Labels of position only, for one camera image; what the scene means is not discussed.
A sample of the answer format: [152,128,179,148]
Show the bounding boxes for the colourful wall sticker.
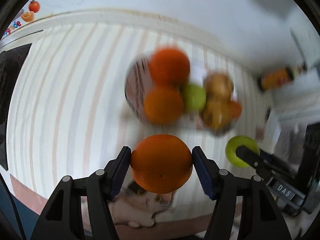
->
[4,0,42,37]

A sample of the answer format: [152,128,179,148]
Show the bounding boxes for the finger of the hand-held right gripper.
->
[236,146,298,180]

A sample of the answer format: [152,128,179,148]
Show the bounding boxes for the brown apple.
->
[205,73,234,102]

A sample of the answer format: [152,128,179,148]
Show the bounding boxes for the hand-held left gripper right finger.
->
[191,146,293,240]

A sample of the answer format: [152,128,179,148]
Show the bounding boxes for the large orange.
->
[149,47,191,87]

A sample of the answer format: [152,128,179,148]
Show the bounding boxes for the brown pear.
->
[202,100,232,129]

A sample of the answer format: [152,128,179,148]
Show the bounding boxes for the blue kitchen cabinet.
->
[0,180,40,240]

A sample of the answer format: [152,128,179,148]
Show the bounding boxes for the oval floral ceramic plate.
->
[124,52,242,137]

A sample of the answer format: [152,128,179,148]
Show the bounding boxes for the striped cat print tablecloth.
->
[5,21,275,230]

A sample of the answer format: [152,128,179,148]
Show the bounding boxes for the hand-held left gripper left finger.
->
[30,146,132,240]

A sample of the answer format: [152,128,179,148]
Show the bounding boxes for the green apple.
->
[225,135,260,168]
[184,84,207,112]

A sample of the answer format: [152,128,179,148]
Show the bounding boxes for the dark sauce bottle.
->
[260,65,308,92]

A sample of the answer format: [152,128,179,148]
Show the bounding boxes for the red-brown round fruit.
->
[229,101,243,118]

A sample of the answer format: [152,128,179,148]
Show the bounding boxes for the black gas stove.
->
[0,43,33,172]

